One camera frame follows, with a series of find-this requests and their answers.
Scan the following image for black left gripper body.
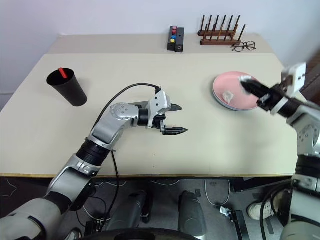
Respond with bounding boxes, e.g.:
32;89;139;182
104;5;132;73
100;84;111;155
152;112;168;131

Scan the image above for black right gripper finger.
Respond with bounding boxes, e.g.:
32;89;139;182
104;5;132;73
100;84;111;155
242;85;266;99
241;79;270;93

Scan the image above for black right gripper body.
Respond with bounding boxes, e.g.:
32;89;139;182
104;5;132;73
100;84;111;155
257;84;287;112

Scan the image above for pink plate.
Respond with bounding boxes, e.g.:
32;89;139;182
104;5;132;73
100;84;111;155
213;71;264;109

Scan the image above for black framed glasses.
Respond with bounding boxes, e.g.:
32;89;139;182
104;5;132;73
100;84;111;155
231;41;257;53

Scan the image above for black plastic cup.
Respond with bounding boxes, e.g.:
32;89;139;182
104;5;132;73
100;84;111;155
46;67;88;108

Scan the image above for white crumpled paper piece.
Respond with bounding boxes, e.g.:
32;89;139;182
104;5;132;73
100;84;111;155
222;90;235;104

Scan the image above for wooden peg rack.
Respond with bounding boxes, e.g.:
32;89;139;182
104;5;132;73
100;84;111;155
197;14;247;47

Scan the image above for black box with coloured buttons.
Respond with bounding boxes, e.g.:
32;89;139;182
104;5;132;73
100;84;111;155
167;25;178;52

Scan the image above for black rectangular box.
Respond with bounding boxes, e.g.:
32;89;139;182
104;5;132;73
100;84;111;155
175;27;186;53

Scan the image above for dark rounded robot leg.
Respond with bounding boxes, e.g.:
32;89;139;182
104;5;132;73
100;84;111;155
107;190;154;232
178;190;208;237

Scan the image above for black curved robot housing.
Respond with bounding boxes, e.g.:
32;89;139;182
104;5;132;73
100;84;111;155
93;227;202;240

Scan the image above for white sneaker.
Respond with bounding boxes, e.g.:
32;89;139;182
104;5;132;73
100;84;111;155
247;198;275;221

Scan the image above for black floor device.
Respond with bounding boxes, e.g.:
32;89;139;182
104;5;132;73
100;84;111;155
84;219;106;237

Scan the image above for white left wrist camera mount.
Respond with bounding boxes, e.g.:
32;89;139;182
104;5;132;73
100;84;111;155
145;89;174;130

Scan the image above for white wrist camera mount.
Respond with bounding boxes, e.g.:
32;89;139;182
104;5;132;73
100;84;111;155
269;62;308;116
145;89;174;130

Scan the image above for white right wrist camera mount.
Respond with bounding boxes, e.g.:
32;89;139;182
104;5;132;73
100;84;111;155
269;62;308;116

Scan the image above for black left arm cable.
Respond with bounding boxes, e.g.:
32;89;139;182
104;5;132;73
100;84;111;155
93;83;163;221

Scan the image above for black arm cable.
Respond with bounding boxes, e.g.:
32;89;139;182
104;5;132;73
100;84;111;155
93;83;163;221
259;188;295;227

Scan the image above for white floor cable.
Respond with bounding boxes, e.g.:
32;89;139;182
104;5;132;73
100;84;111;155
204;179;231;208

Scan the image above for black table frame beam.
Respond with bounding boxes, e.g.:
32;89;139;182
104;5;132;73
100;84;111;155
230;176;294;194

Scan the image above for metal table foot bracket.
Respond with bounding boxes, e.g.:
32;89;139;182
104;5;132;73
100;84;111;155
219;205;248;240

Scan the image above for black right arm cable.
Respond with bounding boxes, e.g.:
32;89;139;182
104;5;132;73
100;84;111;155
259;188;295;227

